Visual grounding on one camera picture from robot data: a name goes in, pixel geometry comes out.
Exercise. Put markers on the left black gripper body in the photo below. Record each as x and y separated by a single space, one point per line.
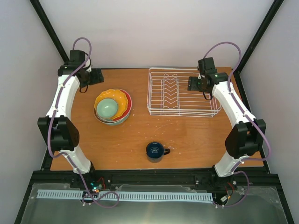
96 78

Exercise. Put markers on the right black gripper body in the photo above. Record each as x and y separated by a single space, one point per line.
192 83

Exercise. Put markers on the green floral small bowl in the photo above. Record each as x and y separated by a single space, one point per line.
107 108

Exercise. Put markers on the yellow polka dot plate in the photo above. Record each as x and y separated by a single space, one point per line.
118 96

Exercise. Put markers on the dark blue mug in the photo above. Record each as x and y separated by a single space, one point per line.
155 151

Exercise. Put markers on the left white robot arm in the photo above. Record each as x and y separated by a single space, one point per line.
57 129

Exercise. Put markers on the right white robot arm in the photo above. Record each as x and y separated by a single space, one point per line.
247 134

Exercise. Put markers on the red floral plate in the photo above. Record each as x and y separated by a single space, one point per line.
129 102

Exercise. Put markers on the striped large bowl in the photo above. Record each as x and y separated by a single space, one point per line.
118 122

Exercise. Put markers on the white wire dish rack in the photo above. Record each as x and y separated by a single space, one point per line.
168 94

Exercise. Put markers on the left black frame post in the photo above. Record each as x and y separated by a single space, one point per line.
49 28

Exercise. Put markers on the black frame post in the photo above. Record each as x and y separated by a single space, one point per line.
275 6
49 28

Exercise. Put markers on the right black frame post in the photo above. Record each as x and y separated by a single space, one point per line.
275 6

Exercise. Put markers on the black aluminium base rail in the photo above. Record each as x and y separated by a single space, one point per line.
194 178

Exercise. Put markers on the light blue cable duct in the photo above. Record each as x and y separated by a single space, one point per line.
125 196

